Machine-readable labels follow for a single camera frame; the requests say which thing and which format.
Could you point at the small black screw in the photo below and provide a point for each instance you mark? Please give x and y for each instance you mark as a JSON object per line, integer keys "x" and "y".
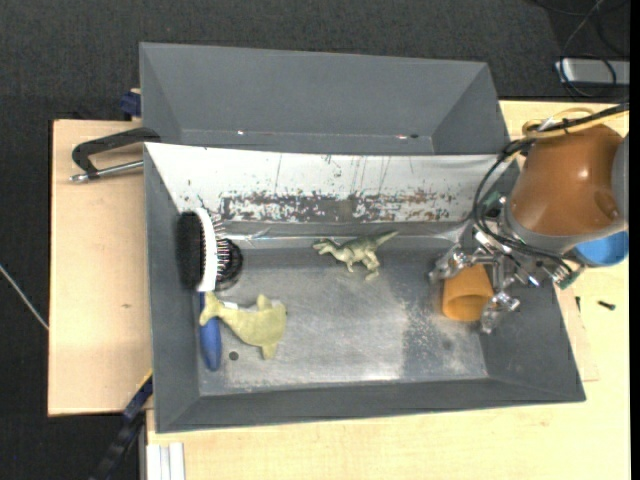
{"x": 606, "y": 306}

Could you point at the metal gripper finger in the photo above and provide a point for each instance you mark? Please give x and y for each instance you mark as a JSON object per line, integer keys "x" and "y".
{"x": 448, "y": 265}
{"x": 497, "y": 308}

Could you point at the yellow-green plush dolphin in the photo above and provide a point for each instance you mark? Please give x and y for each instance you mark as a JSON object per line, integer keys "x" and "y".
{"x": 255, "y": 323}

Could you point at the pale wood board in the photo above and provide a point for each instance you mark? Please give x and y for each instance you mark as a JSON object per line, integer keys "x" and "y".
{"x": 95, "y": 278}

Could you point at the grey metal bin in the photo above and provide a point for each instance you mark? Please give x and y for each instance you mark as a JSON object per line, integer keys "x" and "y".
{"x": 330, "y": 318}

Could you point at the orange plastic cup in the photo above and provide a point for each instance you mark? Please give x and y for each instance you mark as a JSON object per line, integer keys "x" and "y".
{"x": 465, "y": 293}

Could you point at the green toy dinosaur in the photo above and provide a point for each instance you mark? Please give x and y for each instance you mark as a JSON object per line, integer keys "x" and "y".
{"x": 357, "y": 253}

